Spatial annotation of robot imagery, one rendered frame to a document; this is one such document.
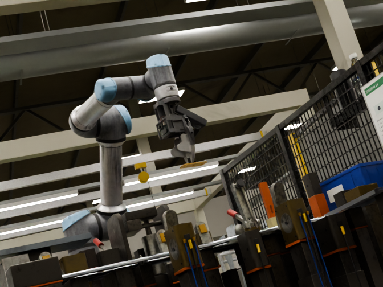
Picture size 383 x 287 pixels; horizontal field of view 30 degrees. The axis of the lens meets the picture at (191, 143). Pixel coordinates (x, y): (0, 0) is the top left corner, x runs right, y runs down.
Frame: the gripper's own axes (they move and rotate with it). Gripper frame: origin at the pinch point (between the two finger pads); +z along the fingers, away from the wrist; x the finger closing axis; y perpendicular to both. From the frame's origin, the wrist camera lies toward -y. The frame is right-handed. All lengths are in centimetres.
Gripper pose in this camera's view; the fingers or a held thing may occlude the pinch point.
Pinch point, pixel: (191, 159)
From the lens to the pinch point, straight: 221.5
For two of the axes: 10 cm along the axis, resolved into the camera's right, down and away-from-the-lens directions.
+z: 2.7, 9.3, -2.5
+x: 4.6, -3.5, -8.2
